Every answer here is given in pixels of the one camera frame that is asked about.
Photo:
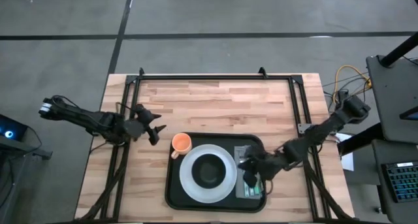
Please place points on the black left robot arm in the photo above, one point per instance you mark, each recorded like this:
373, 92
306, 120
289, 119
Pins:
81, 116

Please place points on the white round plate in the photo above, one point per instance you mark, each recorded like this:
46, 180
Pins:
196, 191

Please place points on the grey cloth napkin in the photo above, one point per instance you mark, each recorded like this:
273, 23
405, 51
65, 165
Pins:
240, 191

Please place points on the grey metal bracket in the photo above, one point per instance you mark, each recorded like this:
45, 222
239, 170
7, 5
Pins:
302, 128

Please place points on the dark grey standing desk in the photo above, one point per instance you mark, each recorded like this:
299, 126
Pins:
392, 96

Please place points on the computer case with blue light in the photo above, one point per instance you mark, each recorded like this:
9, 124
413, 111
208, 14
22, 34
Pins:
9, 127

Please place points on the white paper sheet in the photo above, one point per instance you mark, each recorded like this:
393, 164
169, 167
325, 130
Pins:
347, 160

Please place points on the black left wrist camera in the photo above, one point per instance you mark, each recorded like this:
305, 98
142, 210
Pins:
141, 109

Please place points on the black plastic tray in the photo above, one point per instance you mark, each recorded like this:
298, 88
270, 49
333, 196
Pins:
176, 198

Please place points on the grey keyboard desk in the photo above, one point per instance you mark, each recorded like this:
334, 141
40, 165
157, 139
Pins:
379, 158

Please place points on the backlit computer keyboard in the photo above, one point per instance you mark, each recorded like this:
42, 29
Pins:
403, 181

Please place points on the black pole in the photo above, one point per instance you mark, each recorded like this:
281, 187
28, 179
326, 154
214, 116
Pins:
400, 49

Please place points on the black bowl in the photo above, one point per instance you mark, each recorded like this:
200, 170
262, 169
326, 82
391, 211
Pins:
209, 171

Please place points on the grey metal stand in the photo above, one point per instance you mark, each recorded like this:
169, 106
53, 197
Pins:
19, 149

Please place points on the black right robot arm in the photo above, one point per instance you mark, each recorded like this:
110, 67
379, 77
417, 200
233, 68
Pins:
326, 126

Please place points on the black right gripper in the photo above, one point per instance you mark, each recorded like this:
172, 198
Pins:
269, 163

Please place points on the black aluminium table frame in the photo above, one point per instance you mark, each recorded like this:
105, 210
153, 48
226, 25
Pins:
212, 77

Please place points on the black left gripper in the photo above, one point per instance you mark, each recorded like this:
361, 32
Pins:
138, 127

